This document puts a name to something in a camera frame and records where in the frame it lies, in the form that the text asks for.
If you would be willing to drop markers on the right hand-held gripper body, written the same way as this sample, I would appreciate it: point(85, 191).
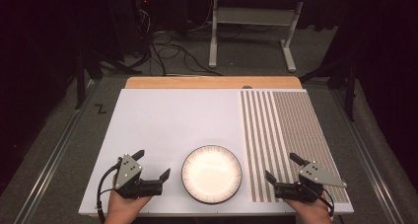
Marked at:
point(315, 176)

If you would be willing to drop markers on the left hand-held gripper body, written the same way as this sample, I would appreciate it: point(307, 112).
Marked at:
point(128, 173)

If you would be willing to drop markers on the white plate with dark rim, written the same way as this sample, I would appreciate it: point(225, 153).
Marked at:
point(212, 174)

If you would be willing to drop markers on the person's right hand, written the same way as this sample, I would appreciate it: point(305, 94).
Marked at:
point(313, 212)

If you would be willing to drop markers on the person's left hand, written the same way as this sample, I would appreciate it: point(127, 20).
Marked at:
point(121, 209)

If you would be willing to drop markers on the white board with striped pattern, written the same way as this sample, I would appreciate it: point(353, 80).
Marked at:
point(171, 128)

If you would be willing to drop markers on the dark metal stand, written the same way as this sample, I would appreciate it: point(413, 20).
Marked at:
point(80, 79)
point(351, 86)

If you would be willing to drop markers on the wooden table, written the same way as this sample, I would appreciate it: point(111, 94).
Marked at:
point(197, 82)

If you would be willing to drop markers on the black device with red light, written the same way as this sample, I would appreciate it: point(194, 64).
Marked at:
point(157, 13)

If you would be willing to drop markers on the metal floor rail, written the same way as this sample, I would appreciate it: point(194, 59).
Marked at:
point(55, 155)
point(371, 164)

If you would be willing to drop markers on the white metal desk frame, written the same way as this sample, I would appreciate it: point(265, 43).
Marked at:
point(253, 16)

